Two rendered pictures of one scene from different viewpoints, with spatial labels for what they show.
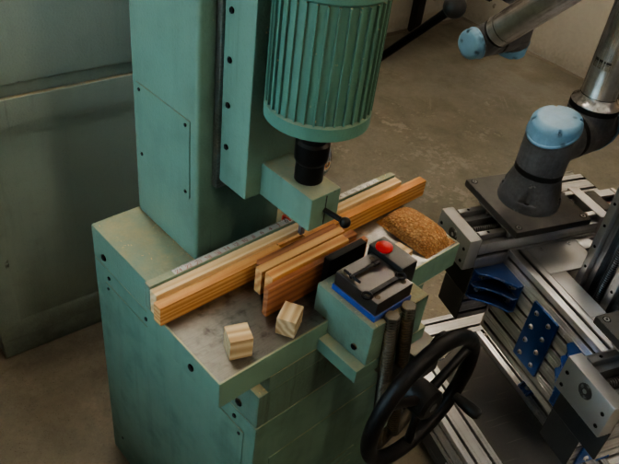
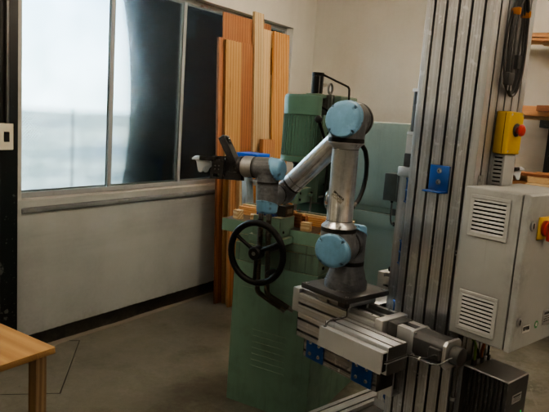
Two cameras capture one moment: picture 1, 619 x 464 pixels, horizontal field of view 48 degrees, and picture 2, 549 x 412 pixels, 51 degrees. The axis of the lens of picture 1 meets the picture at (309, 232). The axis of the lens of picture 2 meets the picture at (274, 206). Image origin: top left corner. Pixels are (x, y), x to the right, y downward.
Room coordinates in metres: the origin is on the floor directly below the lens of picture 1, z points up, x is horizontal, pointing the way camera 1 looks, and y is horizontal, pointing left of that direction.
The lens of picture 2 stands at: (0.24, -2.62, 1.40)
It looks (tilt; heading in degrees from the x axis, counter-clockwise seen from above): 9 degrees down; 76
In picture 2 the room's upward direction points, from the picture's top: 4 degrees clockwise
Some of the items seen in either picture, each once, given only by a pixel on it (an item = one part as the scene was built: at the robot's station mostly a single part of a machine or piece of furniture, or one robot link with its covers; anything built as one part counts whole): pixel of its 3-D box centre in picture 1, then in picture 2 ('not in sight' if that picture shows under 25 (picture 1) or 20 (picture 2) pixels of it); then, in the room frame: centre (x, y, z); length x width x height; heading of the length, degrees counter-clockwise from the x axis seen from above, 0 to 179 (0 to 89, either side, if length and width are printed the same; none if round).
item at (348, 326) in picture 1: (369, 307); (274, 224); (0.87, -0.12, 0.92); 0.15 x 0.13 x 0.09; 137
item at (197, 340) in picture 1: (332, 297); (282, 231); (0.93, -0.06, 0.87); 0.61 x 0.30 x 0.06; 137
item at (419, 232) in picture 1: (416, 225); not in sight; (1.13, -0.21, 0.92); 0.14 x 0.09 x 0.04; 47
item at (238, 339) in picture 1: (238, 341); (238, 213); (0.75, 0.09, 0.92); 0.04 x 0.04 x 0.04; 26
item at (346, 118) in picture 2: not in sight; (342, 185); (0.91, -0.85, 1.19); 0.15 x 0.12 x 0.55; 52
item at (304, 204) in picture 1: (298, 193); (298, 196); (1.02, 0.03, 1.03); 0.14 x 0.07 x 0.09; 47
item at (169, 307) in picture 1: (308, 240); (298, 219); (1.03, 0.00, 0.92); 0.67 x 0.02 x 0.04; 137
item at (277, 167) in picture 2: not in sight; (269, 169); (0.70, -0.68, 1.22); 0.11 x 0.08 x 0.09; 141
